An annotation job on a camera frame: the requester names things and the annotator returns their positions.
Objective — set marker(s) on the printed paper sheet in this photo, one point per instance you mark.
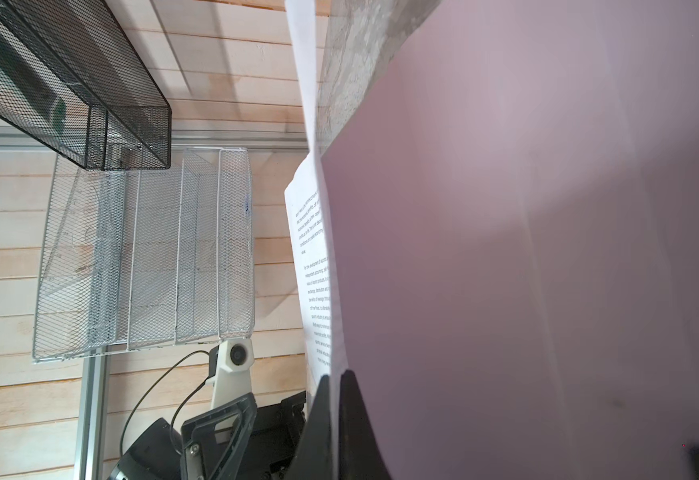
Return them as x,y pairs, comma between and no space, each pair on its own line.
308,217

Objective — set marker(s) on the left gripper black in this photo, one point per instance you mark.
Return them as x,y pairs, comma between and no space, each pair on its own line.
241,440

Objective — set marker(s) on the white wire mesh file rack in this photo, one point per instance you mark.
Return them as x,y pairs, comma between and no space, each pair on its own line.
141,259

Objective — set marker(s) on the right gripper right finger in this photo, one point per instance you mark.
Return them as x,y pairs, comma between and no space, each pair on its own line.
358,453

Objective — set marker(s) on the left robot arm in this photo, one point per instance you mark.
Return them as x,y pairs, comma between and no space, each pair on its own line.
154,455

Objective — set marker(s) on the pink file folder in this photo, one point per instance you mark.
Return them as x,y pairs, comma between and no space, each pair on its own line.
515,223

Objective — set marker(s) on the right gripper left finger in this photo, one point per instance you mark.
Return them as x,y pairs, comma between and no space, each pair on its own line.
313,456

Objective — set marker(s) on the black mesh wall basket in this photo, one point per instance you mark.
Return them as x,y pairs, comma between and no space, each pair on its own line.
71,80

